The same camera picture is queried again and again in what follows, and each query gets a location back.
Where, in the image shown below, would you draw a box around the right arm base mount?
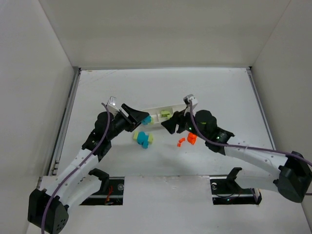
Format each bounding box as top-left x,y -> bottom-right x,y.
210,167 -> 262,205

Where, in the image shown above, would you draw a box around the blue lego brick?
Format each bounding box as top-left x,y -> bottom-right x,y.
141,116 -> 154,125

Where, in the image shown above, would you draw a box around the left aluminium rail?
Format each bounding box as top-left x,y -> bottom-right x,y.
43,66 -> 81,176

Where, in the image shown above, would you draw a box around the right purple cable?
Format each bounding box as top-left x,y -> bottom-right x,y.
186,99 -> 312,169

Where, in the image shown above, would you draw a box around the right aluminium rail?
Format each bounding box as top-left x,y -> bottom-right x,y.
246,67 -> 276,150

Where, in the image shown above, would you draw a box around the green lego brick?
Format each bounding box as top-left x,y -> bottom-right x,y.
160,110 -> 173,119
147,133 -> 154,145
133,131 -> 138,140

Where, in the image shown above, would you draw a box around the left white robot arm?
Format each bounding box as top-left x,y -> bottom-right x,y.
27,104 -> 149,234

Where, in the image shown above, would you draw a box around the orange round lego piece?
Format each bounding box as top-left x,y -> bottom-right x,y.
187,133 -> 197,145

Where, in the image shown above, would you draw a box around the small orange lego pieces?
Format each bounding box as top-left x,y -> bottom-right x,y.
177,137 -> 186,147

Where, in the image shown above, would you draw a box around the blue lego block cluster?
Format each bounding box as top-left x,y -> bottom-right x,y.
136,132 -> 149,149

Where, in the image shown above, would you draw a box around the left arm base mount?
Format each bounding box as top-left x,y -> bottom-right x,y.
80,168 -> 125,206

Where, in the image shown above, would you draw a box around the aluminium rail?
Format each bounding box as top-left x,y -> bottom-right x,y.
43,66 -> 81,176
246,67 -> 276,150

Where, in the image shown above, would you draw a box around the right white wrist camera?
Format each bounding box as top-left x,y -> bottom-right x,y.
183,94 -> 198,115

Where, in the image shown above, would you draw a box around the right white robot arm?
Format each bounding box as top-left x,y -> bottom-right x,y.
161,110 -> 312,203

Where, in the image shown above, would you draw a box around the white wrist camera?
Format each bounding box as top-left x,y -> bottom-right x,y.
107,96 -> 120,117
183,94 -> 198,115

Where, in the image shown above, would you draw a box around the white three-compartment tray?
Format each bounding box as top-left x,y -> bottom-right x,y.
139,104 -> 186,131

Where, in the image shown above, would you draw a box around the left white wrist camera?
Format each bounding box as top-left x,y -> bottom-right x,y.
107,96 -> 120,117

